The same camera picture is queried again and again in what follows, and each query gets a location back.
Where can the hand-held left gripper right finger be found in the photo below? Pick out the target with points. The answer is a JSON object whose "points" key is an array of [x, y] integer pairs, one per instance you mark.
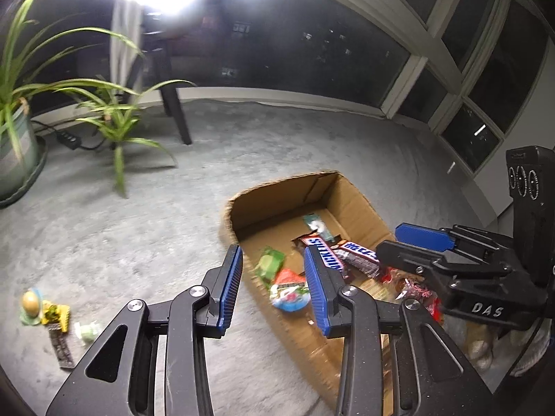
{"points": [[316, 292]]}

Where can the small pale green candy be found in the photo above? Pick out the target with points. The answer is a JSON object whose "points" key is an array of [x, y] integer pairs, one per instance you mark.
{"points": [[86, 332]]}

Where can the black chair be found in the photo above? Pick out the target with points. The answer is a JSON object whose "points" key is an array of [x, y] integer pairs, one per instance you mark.
{"points": [[173, 95]]}

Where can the brown chocolate bar blue label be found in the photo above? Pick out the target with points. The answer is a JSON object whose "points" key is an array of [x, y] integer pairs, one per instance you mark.
{"points": [[360, 253]]}

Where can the small red snack packet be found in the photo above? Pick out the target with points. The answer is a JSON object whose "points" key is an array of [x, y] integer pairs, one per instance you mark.
{"points": [[288, 294]]}

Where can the white window frame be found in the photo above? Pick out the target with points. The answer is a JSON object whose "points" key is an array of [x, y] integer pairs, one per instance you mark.
{"points": [[438, 56]]}

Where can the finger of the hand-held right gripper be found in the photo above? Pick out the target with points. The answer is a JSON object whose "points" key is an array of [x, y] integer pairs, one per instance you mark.
{"points": [[422, 236], [405, 258]]}

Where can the large brown chocolate bar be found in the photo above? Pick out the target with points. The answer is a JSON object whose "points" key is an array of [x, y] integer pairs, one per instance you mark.
{"points": [[326, 252]]}

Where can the yellow green snack packet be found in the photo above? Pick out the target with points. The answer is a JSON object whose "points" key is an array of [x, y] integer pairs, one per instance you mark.
{"points": [[56, 313]]}

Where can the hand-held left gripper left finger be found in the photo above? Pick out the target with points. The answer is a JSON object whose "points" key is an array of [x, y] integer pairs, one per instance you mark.
{"points": [[230, 288]]}

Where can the potted spider plant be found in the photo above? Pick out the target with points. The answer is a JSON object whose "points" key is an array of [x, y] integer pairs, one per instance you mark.
{"points": [[17, 147]]}

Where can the egg-shaped chocolate blue base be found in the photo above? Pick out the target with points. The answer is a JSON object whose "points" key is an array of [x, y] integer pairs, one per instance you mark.
{"points": [[30, 305]]}

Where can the black power strip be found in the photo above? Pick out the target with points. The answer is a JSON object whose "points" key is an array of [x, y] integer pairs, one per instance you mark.
{"points": [[69, 138]]}

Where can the person's right hand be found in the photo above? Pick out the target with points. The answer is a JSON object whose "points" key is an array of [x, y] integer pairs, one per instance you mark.
{"points": [[479, 349]]}

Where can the cardboard box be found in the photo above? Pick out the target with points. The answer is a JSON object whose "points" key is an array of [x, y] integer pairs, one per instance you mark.
{"points": [[277, 208]]}

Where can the green white snack packet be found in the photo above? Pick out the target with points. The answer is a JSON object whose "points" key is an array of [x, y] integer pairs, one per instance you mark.
{"points": [[316, 223]]}

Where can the dark strip snack packet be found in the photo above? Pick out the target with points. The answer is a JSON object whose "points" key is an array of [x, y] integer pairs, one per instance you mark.
{"points": [[60, 350]]}

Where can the white hanging cloth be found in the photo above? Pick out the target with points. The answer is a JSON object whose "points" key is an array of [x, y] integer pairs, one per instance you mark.
{"points": [[125, 52]]}

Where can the spider plant offshoot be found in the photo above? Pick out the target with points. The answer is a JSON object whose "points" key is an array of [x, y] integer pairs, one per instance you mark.
{"points": [[117, 138]]}

